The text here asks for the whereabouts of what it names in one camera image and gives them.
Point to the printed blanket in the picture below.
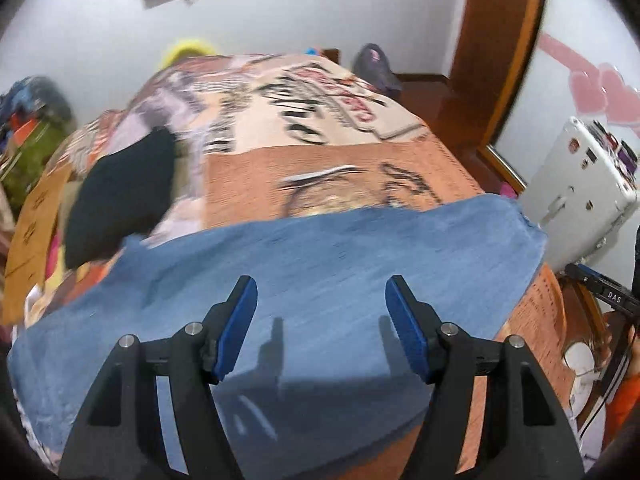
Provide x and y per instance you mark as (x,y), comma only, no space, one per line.
(280,180)

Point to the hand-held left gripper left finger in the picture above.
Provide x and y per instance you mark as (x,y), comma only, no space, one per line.
(235,325)

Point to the white plastic appliance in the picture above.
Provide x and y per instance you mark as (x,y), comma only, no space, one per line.
(575,185)

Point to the pink heart decoration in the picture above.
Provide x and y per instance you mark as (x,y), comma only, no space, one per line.
(595,85)

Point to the blue denim pants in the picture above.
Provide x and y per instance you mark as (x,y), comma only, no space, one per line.
(325,260)

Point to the grey bag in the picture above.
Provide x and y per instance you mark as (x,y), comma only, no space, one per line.
(372,62)

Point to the person's orange clothing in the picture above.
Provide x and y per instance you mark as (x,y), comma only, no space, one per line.
(627,400)

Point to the black folded pants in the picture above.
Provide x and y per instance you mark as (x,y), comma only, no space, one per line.
(120,195)

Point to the white round object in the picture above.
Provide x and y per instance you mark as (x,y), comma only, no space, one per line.
(580,370)

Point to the wooden bed frame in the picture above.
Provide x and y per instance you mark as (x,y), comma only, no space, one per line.
(331,55)

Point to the pile of clothes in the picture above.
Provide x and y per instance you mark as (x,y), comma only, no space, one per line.
(35,97)

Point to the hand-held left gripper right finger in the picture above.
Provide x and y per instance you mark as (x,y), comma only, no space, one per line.
(407,330)

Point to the wooden door frame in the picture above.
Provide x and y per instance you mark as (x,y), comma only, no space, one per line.
(500,35)

